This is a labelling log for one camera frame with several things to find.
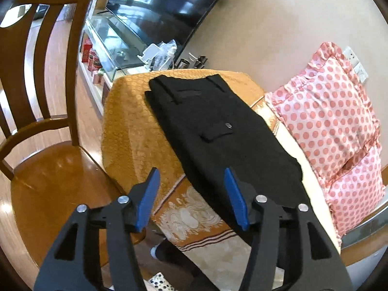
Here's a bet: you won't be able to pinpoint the person's leg with white sock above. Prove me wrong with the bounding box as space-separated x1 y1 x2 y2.
150 238 201 279

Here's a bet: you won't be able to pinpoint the white wall socket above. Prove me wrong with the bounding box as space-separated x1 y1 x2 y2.
344 47 369 83

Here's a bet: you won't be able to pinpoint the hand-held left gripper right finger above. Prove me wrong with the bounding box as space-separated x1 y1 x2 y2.
224 167 355 291

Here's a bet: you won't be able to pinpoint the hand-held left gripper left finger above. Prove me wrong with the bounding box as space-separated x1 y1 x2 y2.
33 167 161 291

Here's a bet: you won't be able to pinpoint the glass top tv cabinet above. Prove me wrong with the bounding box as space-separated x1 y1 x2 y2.
78 15 152 116

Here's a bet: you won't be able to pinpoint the pink polka dot pillow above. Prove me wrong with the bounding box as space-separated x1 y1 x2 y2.
264 42 386 237

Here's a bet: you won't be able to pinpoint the red tin can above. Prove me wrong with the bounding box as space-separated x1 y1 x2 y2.
81 38 95 67

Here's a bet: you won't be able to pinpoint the clear plastic bag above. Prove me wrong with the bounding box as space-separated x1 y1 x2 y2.
152 39 178 71

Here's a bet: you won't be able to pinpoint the white plastic stand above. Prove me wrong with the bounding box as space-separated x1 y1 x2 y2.
137 44 161 66

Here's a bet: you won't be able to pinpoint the black pants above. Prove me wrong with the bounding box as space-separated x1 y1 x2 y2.
144 74 340 249

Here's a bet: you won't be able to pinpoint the orange patterned tablecloth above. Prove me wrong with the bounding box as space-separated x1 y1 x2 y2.
101 68 285 282

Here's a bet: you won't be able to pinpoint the black television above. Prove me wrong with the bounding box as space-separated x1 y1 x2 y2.
105 0 240 56

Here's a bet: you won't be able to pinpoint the wooden chair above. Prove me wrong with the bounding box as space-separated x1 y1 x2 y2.
0 0 146 282

